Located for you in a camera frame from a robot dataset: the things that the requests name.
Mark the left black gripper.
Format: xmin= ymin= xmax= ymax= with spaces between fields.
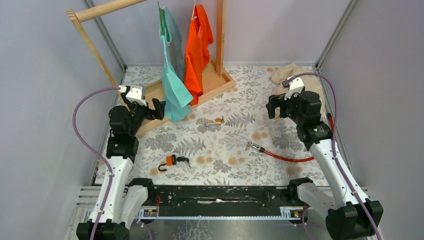
xmin=121 ymin=93 xmax=166 ymax=137

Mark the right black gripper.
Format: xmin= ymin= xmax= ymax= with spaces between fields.
xmin=265 ymin=91 xmax=304 ymax=126

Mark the orange black padlock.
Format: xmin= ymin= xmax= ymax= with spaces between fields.
xmin=157 ymin=154 xmax=177 ymax=172

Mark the black key bunch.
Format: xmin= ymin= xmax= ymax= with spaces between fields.
xmin=176 ymin=156 xmax=191 ymax=168

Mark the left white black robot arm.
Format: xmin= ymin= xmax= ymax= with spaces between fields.
xmin=76 ymin=93 xmax=166 ymax=240

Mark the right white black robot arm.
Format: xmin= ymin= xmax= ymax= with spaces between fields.
xmin=265 ymin=90 xmax=384 ymax=240

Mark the brass padlock with key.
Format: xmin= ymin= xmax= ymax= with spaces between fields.
xmin=205 ymin=117 xmax=225 ymax=128

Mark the teal shirt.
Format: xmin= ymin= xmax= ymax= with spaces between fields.
xmin=159 ymin=6 xmax=193 ymax=122

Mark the beige crumpled cloth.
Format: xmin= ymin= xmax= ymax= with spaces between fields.
xmin=268 ymin=62 xmax=327 ymax=117

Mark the floral patterned mat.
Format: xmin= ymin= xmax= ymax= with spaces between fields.
xmin=128 ymin=66 xmax=328 ymax=186

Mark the orange shirt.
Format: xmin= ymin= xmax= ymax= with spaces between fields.
xmin=183 ymin=4 xmax=214 ymax=106

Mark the green clothes hanger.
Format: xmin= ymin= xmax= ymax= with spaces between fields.
xmin=157 ymin=1 xmax=166 ymax=36

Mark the white pink clothes hanger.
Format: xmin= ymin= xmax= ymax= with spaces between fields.
xmin=191 ymin=0 xmax=202 ymax=36

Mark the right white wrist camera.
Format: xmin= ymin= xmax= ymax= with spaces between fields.
xmin=281 ymin=77 xmax=305 ymax=100

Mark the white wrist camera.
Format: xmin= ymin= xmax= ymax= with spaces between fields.
xmin=118 ymin=85 xmax=148 ymax=107
xmin=281 ymin=77 xmax=305 ymax=100

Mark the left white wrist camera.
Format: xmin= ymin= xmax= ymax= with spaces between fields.
xmin=118 ymin=85 xmax=148 ymax=107

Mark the red cable lock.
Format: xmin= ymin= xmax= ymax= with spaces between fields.
xmin=245 ymin=112 xmax=335 ymax=164

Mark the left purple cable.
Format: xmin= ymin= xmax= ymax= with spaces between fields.
xmin=72 ymin=86 xmax=121 ymax=240

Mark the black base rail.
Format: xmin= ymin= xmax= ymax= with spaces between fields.
xmin=136 ymin=185 xmax=306 ymax=220

